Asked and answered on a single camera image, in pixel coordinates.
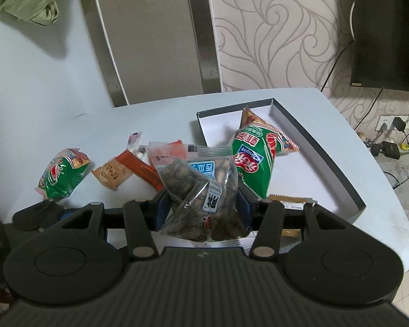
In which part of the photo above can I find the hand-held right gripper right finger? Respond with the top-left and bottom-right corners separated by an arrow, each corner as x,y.
237,191 -> 355,259

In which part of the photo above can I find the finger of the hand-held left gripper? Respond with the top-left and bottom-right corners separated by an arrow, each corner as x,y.
13,200 -> 70,233

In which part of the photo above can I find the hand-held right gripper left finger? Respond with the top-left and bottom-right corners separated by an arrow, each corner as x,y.
59,189 -> 173,259

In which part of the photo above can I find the small dark figurine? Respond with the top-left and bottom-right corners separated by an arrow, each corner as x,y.
153,146 -> 251,246

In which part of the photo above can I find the red clear snack packet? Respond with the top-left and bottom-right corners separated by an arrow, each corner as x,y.
148,140 -> 188,169

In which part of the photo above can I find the tan biscuit packet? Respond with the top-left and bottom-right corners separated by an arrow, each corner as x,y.
91,157 -> 128,191

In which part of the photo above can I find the black shallow box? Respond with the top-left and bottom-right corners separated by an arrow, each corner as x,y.
196,98 -> 367,223

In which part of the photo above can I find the green shrimp chip bag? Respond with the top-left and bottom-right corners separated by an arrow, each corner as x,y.
37,148 -> 90,200
232,105 -> 300,199

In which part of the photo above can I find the golden wafer packet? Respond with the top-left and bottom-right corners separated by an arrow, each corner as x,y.
269,193 -> 314,239

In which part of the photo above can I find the pink clear candy packet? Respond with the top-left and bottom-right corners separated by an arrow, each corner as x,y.
127,131 -> 147,160

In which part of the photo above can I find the black power adapter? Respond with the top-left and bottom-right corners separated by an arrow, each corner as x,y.
371,141 -> 401,159

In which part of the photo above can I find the grey chair back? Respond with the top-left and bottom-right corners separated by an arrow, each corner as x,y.
76,0 -> 222,108

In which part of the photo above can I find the black television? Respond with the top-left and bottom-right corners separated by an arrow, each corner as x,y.
339,0 -> 409,92

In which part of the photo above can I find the white wall outlet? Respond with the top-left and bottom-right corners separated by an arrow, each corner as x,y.
375,115 -> 409,132

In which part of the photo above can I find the black cable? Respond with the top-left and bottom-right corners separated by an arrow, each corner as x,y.
320,39 -> 356,92

